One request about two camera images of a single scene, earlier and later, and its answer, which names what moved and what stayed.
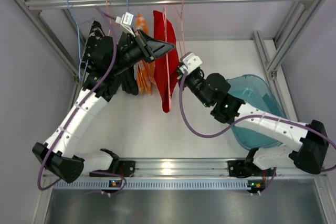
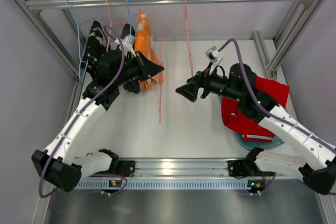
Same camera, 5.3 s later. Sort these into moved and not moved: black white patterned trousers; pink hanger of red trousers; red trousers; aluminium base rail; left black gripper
Moved: left black gripper; pink hanger of red trousers; red trousers
Not moved: black white patterned trousers; aluminium base rail
